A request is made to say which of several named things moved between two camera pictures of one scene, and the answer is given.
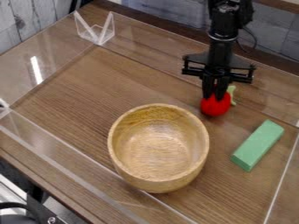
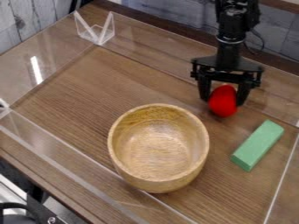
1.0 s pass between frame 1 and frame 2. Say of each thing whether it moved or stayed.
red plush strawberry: moved
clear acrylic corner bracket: stayed
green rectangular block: stayed
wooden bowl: stayed
